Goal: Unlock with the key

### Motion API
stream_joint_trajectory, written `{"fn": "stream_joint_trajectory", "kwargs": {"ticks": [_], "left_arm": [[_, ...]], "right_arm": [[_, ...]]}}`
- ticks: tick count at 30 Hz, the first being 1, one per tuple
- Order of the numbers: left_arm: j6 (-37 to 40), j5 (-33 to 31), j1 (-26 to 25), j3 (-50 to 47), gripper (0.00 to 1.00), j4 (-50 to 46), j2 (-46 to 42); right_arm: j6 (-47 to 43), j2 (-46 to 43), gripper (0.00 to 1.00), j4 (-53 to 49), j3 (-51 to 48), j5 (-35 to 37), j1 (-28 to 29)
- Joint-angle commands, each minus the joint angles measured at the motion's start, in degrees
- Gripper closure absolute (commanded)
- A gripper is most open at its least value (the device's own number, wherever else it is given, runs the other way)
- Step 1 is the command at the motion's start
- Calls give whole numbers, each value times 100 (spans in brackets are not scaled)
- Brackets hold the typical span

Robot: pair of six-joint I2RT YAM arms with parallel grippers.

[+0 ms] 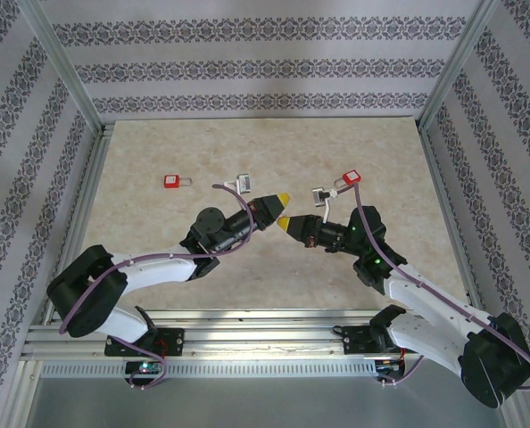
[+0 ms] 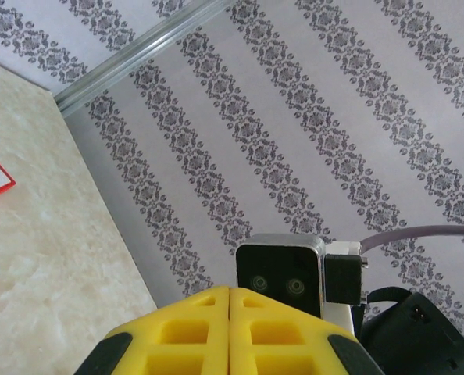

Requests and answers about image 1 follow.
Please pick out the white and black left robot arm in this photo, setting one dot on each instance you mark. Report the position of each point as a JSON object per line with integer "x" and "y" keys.
{"x": 158, "y": 268}

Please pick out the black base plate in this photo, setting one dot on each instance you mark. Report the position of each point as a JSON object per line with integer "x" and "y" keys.
{"x": 356, "y": 341}
{"x": 173, "y": 341}

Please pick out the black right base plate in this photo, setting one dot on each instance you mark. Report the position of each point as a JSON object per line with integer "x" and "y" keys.
{"x": 356, "y": 341}

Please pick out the aluminium frame post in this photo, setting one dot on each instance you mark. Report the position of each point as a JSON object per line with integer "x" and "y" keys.
{"x": 60, "y": 58}
{"x": 459, "y": 62}

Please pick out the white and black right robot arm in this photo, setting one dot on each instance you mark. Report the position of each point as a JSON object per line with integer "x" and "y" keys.
{"x": 425, "y": 295}

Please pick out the aluminium side rail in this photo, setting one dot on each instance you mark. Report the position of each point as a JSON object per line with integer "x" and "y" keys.
{"x": 91, "y": 178}
{"x": 443, "y": 187}

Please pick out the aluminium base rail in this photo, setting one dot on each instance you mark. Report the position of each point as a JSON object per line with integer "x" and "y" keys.
{"x": 265, "y": 339}

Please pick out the controller board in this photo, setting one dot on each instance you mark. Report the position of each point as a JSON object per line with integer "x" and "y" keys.
{"x": 387, "y": 366}
{"x": 145, "y": 367}

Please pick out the red padlock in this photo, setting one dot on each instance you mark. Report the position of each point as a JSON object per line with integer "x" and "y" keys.
{"x": 172, "y": 181}
{"x": 351, "y": 177}

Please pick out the right controller board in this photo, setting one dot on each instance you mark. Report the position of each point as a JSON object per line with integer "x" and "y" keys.
{"x": 387, "y": 366}

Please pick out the left controller board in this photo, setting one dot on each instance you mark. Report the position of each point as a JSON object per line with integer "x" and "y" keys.
{"x": 145, "y": 367}

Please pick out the grey metal sheet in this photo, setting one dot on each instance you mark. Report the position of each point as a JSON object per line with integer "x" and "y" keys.
{"x": 265, "y": 401}

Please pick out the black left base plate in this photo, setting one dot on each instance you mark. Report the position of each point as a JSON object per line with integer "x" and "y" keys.
{"x": 173, "y": 341}

